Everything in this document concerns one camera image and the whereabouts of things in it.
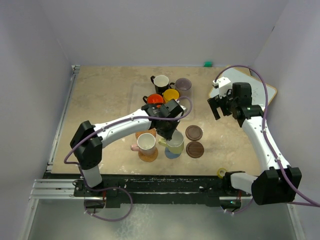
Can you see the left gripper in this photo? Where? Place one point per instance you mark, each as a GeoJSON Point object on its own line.
{"type": "Point", "coordinates": [168, 135]}

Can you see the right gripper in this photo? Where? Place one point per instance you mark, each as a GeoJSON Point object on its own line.
{"type": "Point", "coordinates": [216, 102]}

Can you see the woven rattan coaster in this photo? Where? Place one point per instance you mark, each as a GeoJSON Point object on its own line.
{"type": "Point", "coordinates": [149, 158]}
{"type": "Point", "coordinates": [149, 131]}

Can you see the olive green mug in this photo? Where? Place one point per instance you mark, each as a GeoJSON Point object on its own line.
{"type": "Point", "coordinates": [176, 144]}

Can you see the pink mug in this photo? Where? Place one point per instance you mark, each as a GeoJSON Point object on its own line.
{"type": "Point", "coordinates": [145, 144]}

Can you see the blue smiley coaster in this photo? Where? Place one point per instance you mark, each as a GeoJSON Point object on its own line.
{"type": "Point", "coordinates": [171, 155]}

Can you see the dark wooden coaster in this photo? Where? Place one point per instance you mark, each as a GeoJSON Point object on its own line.
{"type": "Point", "coordinates": [195, 149]}
{"type": "Point", "coordinates": [193, 132]}

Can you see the yellow mug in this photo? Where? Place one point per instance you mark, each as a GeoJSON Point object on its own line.
{"type": "Point", "coordinates": [170, 94]}

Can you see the purple grey mug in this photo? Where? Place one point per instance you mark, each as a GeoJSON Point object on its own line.
{"type": "Point", "coordinates": [184, 87]}

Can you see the black mug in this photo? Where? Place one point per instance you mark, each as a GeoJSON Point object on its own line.
{"type": "Point", "coordinates": [161, 83]}

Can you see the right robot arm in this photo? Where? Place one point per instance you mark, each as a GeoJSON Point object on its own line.
{"type": "Point", "coordinates": [270, 187]}

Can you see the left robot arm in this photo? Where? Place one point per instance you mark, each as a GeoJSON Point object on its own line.
{"type": "Point", "coordinates": [90, 139]}

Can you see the orange mug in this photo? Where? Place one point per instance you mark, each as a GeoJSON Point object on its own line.
{"type": "Point", "coordinates": [153, 99]}

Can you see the small whiteboard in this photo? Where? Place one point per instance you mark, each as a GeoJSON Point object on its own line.
{"type": "Point", "coordinates": [237, 74]}

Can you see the green object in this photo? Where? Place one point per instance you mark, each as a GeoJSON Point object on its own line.
{"type": "Point", "coordinates": [208, 64]}

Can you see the yellow tape roll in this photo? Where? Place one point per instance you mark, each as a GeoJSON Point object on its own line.
{"type": "Point", "coordinates": [221, 172]}

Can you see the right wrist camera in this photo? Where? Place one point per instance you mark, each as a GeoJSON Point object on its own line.
{"type": "Point", "coordinates": [221, 86]}

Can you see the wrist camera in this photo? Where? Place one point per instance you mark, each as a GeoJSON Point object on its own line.
{"type": "Point", "coordinates": [184, 108]}
{"type": "Point", "coordinates": [221, 86]}

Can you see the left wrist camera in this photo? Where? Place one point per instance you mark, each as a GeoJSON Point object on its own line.
{"type": "Point", "coordinates": [184, 108]}

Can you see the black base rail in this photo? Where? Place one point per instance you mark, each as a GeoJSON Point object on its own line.
{"type": "Point", "coordinates": [117, 189]}

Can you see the aluminium frame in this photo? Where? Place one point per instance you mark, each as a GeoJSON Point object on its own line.
{"type": "Point", "coordinates": [50, 189]}

